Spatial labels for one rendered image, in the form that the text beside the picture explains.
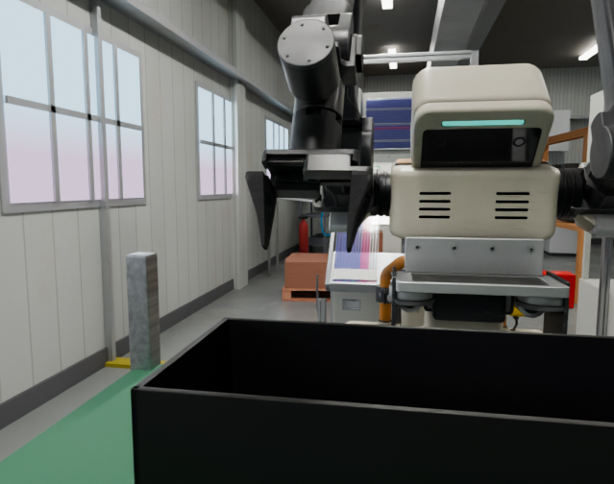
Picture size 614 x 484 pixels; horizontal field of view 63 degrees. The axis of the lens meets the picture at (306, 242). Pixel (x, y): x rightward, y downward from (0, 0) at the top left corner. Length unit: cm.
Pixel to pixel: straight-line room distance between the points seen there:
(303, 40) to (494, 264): 51
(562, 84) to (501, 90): 1077
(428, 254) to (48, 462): 61
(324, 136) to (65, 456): 39
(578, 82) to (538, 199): 1083
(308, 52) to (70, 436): 43
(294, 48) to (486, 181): 46
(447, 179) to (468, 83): 15
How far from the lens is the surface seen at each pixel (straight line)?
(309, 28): 53
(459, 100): 83
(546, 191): 90
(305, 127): 55
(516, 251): 88
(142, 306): 67
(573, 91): 1165
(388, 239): 618
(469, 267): 87
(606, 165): 83
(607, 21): 96
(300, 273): 512
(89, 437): 54
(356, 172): 51
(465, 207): 88
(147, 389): 33
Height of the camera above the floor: 119
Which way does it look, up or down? 6 degrees down
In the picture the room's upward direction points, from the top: straight up
